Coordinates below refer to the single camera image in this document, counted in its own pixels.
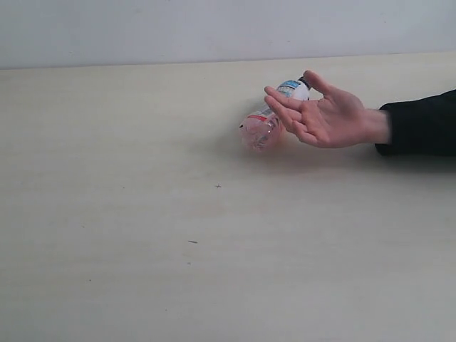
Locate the person's open hand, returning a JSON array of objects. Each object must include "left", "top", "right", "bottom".
[{"left": 264, "top": 71, "right": 390, "bottom": 148}]

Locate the pink peach drink bottle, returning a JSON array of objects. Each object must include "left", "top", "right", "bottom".
[{"left": 239, "top": 76, "right": 311, "bottom": 152}]

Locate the black sleeved forearm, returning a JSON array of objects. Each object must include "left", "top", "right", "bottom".
[{"left": 375, "top": 90, "right": 455, "bottom": 157}]

